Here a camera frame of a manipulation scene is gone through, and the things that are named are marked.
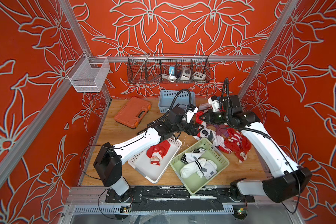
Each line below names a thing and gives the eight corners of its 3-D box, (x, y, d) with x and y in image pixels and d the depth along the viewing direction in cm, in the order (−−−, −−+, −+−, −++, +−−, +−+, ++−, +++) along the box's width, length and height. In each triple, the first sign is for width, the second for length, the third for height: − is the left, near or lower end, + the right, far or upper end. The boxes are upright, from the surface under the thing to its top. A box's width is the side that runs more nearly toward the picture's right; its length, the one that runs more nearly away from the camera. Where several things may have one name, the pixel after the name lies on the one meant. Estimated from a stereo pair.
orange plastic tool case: (114, 120, 106) (113, 117, 103) (133, 99, 120) (132, 96, 117) (134, 129, 100) (133, 126, 97) (151, 107, 115) (151, 103, 111)
